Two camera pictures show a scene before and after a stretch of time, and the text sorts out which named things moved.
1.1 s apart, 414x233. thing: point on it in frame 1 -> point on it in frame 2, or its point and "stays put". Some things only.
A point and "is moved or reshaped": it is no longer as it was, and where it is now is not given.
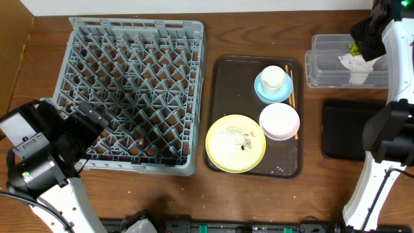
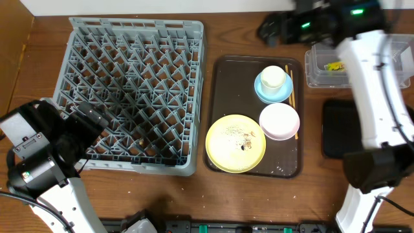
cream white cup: (273, 78) stays put
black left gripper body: (83, 120) stays put
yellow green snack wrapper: (353, 49) is moved or reshaped
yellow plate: (235, 144) stays put
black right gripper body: (369, 37) -> (281, 29)
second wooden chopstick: (293, 102) stays put
